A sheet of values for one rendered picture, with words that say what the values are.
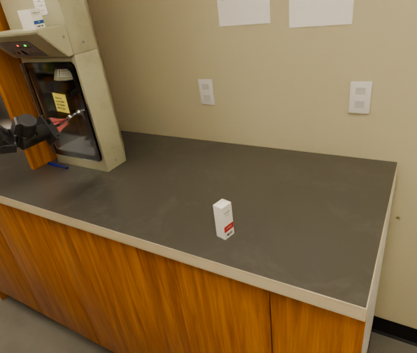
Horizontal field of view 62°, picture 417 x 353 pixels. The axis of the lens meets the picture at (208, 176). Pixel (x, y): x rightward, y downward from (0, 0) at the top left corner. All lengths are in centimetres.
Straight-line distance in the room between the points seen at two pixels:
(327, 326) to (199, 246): 38
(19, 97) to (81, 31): 44
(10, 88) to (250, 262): 120
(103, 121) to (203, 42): 52
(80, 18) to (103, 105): 31
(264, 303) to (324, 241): 23
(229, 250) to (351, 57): 78
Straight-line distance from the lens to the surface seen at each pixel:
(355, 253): 97
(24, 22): 139
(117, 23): 180
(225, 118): 157
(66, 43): 136
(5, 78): 166
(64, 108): 151
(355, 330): 95
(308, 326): 99
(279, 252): 95
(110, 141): 149
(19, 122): 131
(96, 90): 144
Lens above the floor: 157
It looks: 29 degrees down
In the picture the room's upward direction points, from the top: 8 degrees counter-clockwise
